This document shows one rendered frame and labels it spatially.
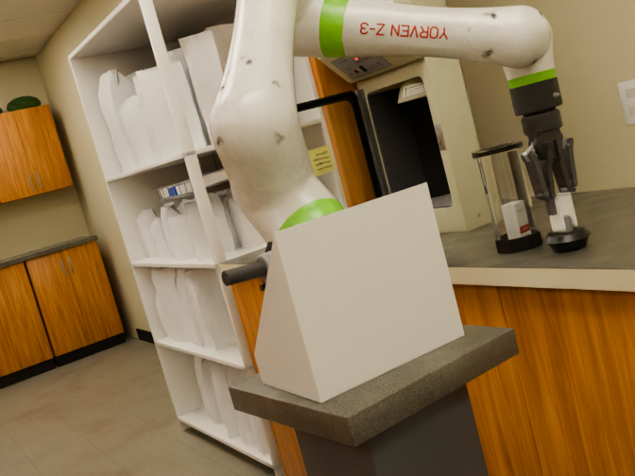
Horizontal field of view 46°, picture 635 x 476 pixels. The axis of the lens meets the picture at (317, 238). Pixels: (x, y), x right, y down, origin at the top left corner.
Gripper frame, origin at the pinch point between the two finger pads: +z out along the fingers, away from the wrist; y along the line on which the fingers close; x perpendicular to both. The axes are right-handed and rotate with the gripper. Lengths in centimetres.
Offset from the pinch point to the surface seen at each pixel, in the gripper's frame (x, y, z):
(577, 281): 11.5, 12.8, 10.0
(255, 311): -134, 9, 26
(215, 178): -170, -6, -22
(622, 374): 14.1, 9.8, 28.6
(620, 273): 20.8, 12.8, 8.3
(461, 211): -48, -18, 2
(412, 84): -60, -21, -34
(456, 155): -48, -20, -13
